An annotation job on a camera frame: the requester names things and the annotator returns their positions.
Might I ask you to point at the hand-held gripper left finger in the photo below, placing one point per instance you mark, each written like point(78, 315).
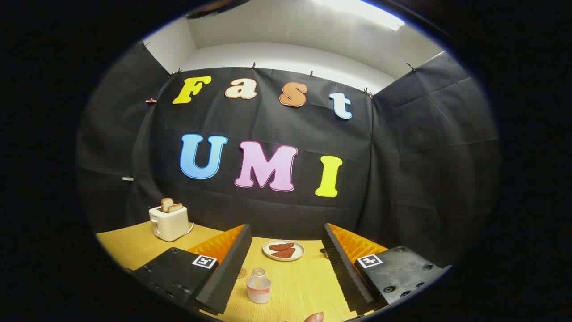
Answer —
point(228, 273)

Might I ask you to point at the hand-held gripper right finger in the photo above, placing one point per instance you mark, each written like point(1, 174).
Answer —
point(342, 273)

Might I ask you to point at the round wooden coaster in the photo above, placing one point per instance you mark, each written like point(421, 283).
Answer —
point(241, 272)

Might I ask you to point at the clear juice bottle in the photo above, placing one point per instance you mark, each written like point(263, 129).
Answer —
point(258, 288)

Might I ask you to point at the wooden table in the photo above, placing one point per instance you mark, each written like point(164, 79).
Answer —
point(304, 286)

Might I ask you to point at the white round plate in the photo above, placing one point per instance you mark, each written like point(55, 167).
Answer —
point(268, 252)

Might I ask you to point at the brown food piece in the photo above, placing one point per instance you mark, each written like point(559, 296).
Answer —
point(284, 254)
point(281, 246)

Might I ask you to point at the cream toaster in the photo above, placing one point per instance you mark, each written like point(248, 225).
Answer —
point(172, 223)

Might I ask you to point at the toast slice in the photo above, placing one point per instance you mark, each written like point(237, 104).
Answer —
point(175, 208)
point(166, 204)

